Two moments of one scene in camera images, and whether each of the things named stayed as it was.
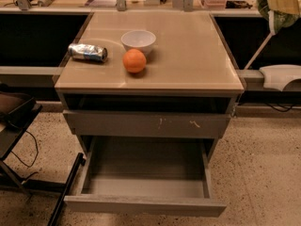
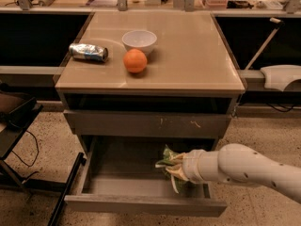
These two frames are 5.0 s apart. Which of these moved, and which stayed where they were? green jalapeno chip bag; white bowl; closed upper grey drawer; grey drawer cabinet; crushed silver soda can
Moved: green jalapeno chip bag
Stayed: crushed silver soda can; grey drawer cabinet; closed upper grey drawer; white bowl
